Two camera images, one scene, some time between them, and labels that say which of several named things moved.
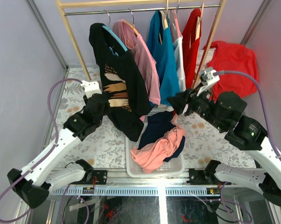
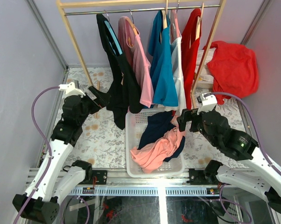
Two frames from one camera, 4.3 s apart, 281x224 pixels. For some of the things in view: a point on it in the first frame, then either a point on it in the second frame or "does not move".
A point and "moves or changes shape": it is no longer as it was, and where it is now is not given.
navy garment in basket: [157, 125] does not move
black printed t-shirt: [125, 83] moves or changes shape
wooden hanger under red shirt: [198, 28] does not move
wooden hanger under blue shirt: [165, 20] does not move
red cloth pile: [234, 57] does not move
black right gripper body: [199, 103] -> [196, 124]
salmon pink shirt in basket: [149, 157] does not move
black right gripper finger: [179, 101] -> [186, 116]
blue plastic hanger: [108, 28] moves or changes shape
